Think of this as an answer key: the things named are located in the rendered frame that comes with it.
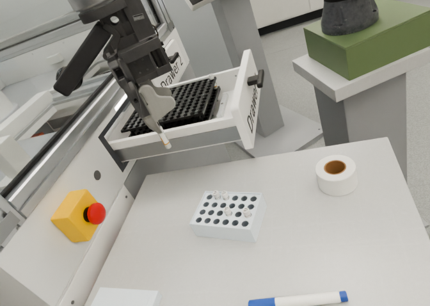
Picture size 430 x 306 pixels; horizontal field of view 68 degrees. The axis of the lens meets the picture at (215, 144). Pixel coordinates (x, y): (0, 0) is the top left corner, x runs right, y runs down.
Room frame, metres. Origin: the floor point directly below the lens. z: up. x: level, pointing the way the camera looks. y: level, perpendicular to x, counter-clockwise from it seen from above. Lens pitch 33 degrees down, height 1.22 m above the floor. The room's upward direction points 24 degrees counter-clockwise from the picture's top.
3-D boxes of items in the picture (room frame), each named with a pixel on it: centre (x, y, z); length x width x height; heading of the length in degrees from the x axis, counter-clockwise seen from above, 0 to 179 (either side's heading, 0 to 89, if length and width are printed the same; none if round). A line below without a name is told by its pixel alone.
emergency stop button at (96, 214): (0.48, 0.26, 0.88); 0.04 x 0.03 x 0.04; 156
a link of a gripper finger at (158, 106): (0.48, 0.06, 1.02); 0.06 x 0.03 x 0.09; 92
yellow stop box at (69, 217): (0.49, 0.29, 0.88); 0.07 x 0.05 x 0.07; 156
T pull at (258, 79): (0.66, -0.15, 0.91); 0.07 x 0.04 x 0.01; 156
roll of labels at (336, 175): (0.41, -0.18, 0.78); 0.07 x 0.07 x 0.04
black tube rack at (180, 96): (0.75, 0.06, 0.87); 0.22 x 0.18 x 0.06; 66
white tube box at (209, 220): (0.43, 0.03, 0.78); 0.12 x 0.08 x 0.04; 55
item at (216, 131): (0.76, 0.07, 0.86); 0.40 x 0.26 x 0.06; 66
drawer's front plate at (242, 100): (0.67, -0.12, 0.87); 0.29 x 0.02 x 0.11; 156
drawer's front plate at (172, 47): (1.09, 0.04, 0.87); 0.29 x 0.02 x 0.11; 156
